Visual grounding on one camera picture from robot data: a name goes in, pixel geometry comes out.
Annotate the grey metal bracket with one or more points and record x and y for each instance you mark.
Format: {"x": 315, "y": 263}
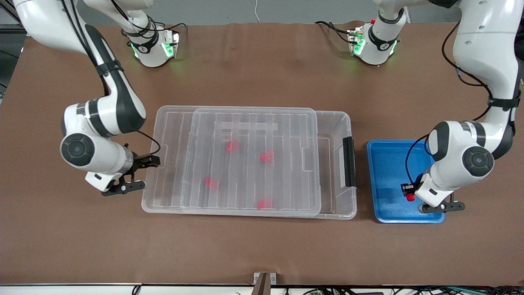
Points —
{"x": 264, "y": 280}

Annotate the clear plastic storage box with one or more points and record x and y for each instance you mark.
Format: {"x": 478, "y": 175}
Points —
{"x": 337, "y": 172}

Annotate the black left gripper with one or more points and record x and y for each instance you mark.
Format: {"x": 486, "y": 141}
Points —
{"x": 407, "y": 188}

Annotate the blue plastic tray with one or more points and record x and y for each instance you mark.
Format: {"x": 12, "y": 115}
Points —
{"x": 389, "y": 168}

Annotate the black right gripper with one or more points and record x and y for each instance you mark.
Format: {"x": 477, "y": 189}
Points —
{"x": 142, "y": 161}

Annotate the clear plastic box lid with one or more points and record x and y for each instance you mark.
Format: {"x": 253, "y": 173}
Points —
{"x": 245, "y": 176}

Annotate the red toy block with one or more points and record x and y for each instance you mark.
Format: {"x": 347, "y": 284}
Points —
{"x": 267, "y": 156}
{"x": 410, "y": 197}
{"x": 232, "y": 146}
{"x": 265, "y": 203}
{"x": 211, "y": 183}

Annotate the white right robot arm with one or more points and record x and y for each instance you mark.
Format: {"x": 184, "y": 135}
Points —
{"x": 118, "y": 102}

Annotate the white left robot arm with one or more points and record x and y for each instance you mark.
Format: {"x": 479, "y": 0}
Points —
{"x": 483, "y": 49}

